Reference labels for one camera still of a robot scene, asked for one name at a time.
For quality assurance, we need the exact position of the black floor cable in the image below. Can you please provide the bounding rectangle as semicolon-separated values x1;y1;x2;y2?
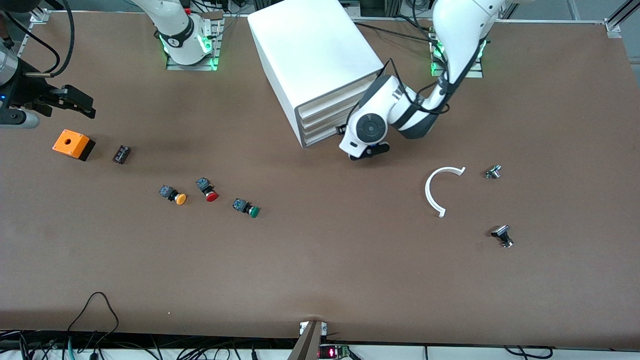
502;345;553;360

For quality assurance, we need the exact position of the device with red display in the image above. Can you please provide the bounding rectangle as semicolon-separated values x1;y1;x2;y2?
318;344;351;360

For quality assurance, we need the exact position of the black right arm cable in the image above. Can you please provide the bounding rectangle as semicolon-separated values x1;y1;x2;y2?
0;0;76;78

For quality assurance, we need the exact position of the looped black cable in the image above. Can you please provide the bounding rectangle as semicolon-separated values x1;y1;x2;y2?
66;292;120;346

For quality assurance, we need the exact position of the aluminium frame corner profile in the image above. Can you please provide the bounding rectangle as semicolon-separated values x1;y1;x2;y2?
604;0;640;38
20;0;51;25

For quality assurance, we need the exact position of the white plastic drawer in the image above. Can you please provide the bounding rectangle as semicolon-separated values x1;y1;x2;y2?
301;112;351;149
298;87;371;136
296;71;383;122

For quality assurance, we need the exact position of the orange box with black base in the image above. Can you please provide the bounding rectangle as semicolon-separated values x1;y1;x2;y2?
52;129;96;162

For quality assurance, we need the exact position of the green mushroom push button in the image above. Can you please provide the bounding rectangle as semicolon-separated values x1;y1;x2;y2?
232;198;261;219

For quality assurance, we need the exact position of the brown camera mount strut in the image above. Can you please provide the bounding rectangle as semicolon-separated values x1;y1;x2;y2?
287;320;326;360

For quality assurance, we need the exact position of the red mushroom push button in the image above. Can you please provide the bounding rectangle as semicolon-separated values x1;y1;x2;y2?
195;177;219;203

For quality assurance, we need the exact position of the tangled black cable bundle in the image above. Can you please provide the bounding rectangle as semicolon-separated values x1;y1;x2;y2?
0;330;291;360

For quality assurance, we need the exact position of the black table cable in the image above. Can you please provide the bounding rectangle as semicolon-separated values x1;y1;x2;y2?
352;21;436;46
395;14;436;33

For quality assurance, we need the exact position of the white semicircular plastic bracket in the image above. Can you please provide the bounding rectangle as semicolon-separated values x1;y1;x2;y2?
425;166;467;219

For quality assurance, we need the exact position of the yellow mushroom push button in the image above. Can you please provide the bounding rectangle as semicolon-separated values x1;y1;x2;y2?
159;184;188;206

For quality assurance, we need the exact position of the white drawer cabinet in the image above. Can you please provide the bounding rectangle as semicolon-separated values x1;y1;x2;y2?
247;0;387;149

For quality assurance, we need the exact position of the black switch with grey cap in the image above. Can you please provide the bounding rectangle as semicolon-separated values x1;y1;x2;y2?
490;225;514;249

